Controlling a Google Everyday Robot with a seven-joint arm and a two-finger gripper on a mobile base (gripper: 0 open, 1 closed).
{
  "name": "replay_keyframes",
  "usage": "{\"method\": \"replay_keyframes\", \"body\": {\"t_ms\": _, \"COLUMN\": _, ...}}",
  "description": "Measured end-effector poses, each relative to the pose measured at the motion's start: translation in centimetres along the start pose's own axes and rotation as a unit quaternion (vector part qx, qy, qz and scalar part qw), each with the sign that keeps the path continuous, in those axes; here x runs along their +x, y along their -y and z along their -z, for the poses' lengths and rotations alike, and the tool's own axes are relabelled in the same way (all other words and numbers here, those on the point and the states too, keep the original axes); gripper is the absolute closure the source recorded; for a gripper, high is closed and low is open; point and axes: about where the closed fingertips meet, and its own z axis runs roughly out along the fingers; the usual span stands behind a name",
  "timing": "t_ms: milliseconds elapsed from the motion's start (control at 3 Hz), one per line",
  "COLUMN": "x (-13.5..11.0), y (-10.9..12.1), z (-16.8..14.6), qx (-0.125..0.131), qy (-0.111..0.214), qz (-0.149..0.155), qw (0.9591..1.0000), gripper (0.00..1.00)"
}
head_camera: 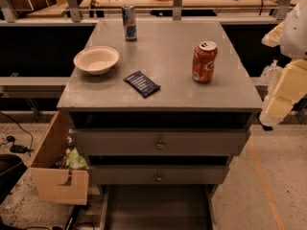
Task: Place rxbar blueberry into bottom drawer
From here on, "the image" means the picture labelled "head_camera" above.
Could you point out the clear hand sanitizer bottle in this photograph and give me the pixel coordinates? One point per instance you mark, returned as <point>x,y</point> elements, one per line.
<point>269,70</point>

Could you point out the black bin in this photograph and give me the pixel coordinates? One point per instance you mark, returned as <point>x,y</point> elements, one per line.
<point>11,169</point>

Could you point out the orange soda can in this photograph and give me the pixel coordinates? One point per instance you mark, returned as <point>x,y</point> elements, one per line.
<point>203,61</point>

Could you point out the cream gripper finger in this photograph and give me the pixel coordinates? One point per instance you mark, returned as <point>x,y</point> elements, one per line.
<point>285,89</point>
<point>273,37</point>

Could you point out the grey open bottom drawer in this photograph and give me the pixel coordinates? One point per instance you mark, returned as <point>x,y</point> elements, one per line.
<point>157,207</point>

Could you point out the metal rail frame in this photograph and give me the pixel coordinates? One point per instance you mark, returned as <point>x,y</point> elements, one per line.
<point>79,11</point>

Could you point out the dark blue rxbar wrapper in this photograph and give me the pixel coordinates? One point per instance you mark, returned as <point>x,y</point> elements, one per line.
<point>142,84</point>

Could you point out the blue silver energy drink can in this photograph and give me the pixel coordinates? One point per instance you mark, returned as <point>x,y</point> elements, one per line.
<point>129,22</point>

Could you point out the wooden open side box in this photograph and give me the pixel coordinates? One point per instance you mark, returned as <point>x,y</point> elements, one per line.
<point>53,181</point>

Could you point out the white paper bowl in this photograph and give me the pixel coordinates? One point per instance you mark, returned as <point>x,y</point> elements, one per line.
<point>96,60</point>

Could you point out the green crumpled snack bag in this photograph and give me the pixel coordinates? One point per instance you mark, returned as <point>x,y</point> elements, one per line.
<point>74,161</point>

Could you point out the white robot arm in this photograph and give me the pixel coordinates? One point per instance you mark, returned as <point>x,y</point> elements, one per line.
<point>293,43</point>

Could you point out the grey middle drawer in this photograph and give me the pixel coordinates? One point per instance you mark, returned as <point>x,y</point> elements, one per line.
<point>157,174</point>

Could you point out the grey top drawer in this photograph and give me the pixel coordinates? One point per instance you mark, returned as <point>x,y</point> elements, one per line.
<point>216,143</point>

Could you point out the grey drawer cabinet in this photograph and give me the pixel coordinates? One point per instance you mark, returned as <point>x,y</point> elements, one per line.
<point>163,51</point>

